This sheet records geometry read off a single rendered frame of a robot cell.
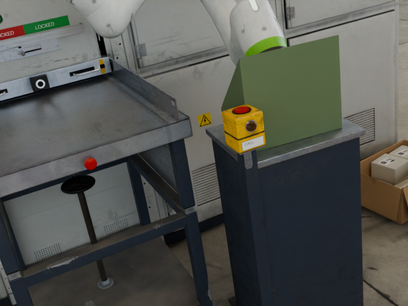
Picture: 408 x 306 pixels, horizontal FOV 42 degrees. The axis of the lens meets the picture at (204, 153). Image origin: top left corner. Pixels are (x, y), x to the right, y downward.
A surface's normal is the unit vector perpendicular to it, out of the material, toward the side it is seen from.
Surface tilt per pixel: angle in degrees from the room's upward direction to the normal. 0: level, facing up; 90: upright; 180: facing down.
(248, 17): 53
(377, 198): 77
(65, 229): 90
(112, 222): 90
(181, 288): 0
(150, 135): 90
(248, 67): 90
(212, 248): 0
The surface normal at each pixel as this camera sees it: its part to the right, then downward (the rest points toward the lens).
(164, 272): -0.14, -0.90
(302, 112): 0.32, 0.36
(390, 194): -0.83, 0.10
